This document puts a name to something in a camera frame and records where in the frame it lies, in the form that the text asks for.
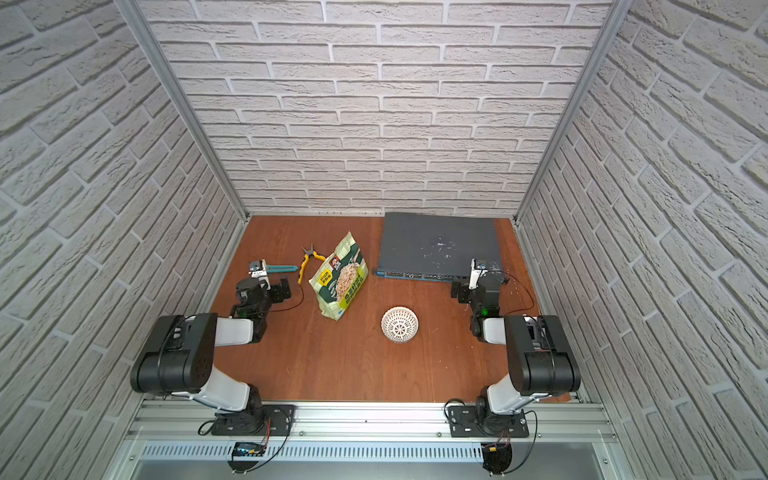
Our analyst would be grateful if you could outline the green oats bag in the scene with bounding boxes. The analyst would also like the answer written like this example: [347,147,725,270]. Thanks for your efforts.
[309,232,369,321]

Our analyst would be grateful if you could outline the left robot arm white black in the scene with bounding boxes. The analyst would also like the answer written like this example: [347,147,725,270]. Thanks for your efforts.
[129,277,292,416]

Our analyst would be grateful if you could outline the right controller board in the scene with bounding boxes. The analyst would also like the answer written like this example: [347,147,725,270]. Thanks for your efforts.
[481,443,513,475]

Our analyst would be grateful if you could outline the dark grey network switch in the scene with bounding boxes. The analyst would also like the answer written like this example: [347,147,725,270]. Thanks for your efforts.
[376,212,502,282]

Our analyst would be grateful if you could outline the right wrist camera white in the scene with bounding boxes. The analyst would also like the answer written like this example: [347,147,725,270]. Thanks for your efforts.
[468,259,488,290]

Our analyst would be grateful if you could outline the teal handled tool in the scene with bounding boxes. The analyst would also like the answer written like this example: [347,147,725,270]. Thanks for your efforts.
[267,265,299,274]

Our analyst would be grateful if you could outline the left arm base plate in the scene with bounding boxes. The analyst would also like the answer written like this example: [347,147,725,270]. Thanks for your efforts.
[208,404,296,437]

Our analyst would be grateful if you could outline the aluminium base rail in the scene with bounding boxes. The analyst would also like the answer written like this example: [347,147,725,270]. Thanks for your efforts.
[126,399,618,443]

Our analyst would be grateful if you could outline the left aluminium frame post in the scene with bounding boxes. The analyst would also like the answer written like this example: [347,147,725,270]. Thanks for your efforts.
[115,0,250,224]

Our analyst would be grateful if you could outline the controller board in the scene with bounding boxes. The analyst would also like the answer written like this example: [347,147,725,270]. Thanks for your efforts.
[228,442,266,474]
[481,443,513,475]

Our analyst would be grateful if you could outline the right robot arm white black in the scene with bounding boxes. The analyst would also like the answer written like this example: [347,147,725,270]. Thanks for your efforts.
[451,280,582,431]

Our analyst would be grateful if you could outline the white lattice breakfast bowl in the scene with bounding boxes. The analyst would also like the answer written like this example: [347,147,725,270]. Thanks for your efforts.
[381,306,419,343]

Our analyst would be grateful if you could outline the aluminium frame post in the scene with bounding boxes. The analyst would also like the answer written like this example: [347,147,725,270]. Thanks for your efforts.
[513,0,633,227]
[115,0,250,224]

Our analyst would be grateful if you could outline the yellow handled pliers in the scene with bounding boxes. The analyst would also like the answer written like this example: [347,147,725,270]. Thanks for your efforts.
[298,245,326,285]

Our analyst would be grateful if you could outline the left controller board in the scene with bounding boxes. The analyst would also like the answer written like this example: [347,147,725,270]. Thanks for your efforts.
[228,442,266,474]

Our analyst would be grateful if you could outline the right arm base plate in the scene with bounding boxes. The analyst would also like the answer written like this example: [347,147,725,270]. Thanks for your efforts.
[443,403,530,439]

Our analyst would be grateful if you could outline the right aluminium frame post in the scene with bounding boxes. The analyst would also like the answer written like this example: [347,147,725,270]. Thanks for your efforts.
[513,0,633,227]

